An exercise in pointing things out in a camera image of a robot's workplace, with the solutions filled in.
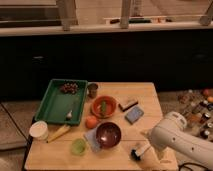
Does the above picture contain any white handled black brush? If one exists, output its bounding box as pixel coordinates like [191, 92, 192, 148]
[131, 144, 151, 161]

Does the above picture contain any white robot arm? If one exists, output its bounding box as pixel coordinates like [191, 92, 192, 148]
[148, 111, 213, 167]

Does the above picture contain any small metal cup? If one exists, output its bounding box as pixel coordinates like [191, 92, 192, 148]
[88, 83, 98, 98]

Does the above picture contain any green plastic cup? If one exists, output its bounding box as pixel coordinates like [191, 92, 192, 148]
[71, 138, 86, 155]

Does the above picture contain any white cup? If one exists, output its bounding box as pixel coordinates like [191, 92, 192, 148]
[29, 121, 49, 140]

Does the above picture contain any green vegetable in bowl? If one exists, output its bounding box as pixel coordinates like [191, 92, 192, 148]
[100, 101, 107, 116]

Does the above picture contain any orange bowl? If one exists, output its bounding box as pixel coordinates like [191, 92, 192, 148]
[91, 96, 117, 119]

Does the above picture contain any wooden block eraser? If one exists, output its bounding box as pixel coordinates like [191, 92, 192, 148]
[119, 99, 138, 112]

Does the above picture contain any bunch of red grapes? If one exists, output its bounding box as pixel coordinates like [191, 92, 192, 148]
[60, 83, 78, 94]

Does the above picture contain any blue sponge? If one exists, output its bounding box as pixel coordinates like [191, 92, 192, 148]
[125, 106, 144, 124]

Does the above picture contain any orange fruit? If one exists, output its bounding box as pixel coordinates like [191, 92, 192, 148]
[85, 116, 99, 129]

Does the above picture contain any garlic bulb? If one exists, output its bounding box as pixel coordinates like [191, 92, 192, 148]
[66, 110, 72, 120]

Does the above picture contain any dark red bowl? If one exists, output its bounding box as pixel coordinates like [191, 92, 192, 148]
[95, 122, 121, 149]

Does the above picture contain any blue cloth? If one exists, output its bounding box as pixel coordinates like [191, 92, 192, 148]
[84, 129, 100, 152]

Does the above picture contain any green plastic tray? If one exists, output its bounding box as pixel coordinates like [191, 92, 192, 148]
[35, 79, 88, 125]

